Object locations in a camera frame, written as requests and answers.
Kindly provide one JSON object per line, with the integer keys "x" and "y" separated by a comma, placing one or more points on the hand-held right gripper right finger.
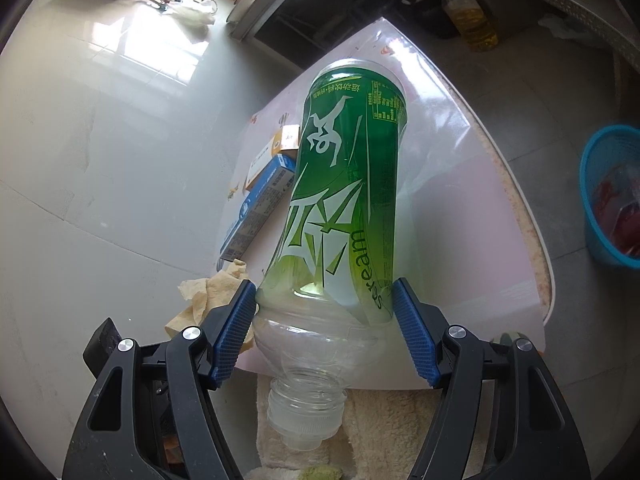
{"x": 415, "y": 335}

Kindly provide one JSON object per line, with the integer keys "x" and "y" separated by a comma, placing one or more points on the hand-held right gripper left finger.
{"x": 232, "y": 335}

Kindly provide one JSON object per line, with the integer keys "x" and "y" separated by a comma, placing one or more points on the blue white carton box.
{"x": 260, "y": 205}

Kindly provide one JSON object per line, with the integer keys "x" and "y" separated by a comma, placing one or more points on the green plastic bottle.
{"x": 340, "y": 185}

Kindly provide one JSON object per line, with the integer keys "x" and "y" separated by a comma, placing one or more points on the red yellow snack bag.
{"x": 607, "y": 200}

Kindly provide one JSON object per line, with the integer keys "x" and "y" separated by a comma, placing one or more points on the blue plastic basket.
{"x": 595, "y": 160}

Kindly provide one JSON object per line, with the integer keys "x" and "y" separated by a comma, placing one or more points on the crumpled brown paper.
{"x": 207, "y": 295}

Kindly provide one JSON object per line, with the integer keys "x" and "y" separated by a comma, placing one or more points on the white fleece pants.
{"x": 380, "y": 425}

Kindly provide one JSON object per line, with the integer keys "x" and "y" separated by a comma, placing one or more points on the white-edged table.
{"x": 539, "y": 260}

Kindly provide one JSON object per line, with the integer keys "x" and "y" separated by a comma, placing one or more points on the green fuzzy cloth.
{"x": 320, "y": 473}

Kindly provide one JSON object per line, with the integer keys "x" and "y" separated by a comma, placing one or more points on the white orange carton box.
{"x": 262, "y": 160}

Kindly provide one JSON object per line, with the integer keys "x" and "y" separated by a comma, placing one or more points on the small orange box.
{"x": 290, "y": 136}

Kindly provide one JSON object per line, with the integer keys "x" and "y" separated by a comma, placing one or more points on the cooking oil bottle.
{"x": 472, "y": 20}

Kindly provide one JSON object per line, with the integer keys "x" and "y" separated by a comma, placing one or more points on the hanging clear plastic sheet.
{"x": 195, "y": 12}

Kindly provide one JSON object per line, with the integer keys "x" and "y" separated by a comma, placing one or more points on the crumpled clear plastic bag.
{"x": 560, "y": 26}

